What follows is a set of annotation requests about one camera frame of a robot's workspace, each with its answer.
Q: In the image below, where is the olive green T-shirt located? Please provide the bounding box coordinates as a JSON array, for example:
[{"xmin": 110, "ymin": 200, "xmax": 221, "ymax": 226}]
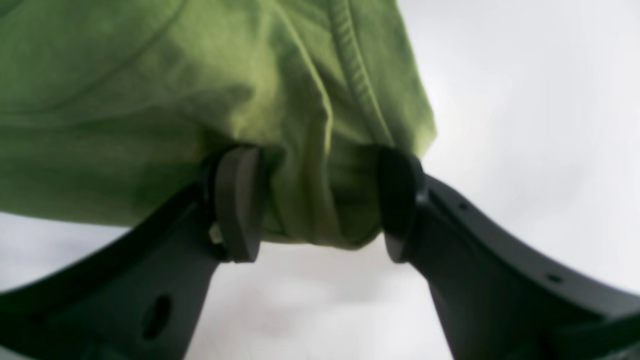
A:
[{"xmin": 0, "ymin": 0, "xmax": 437, "ymax": 249}]

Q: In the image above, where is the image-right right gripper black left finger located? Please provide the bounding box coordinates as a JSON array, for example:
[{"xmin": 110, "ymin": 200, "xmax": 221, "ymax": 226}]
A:
[{"xmin": 1, "ymin": 145, "xmax": 262, "ymax": 360}]

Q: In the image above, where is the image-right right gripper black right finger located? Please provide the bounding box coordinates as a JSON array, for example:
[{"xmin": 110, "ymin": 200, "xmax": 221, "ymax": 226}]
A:
[{"xmin": 375, "ymin": 147, "xmax": 640, "ymax": 360}]

